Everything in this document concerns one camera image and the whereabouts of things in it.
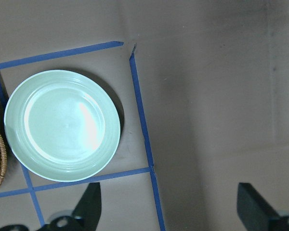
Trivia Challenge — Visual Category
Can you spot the light green plate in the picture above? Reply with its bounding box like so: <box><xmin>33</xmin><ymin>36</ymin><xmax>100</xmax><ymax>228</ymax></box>
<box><xmin>4</xmin><ymin>70</ymin><xmax>121</xmax><ymax>182</ymax></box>

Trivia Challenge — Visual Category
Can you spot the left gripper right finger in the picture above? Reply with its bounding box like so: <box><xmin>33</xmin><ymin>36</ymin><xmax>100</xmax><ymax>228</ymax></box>
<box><xmin>236</xmin><ymin>182</ymin><xmax>289</xmax><ymax>231</ymax></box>

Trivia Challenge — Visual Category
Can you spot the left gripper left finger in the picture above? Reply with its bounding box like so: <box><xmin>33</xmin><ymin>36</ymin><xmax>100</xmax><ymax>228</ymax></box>
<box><xmin>0</xmin><ymin>182</ymin><xmax>102</xmax><ymax>231</ymax></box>

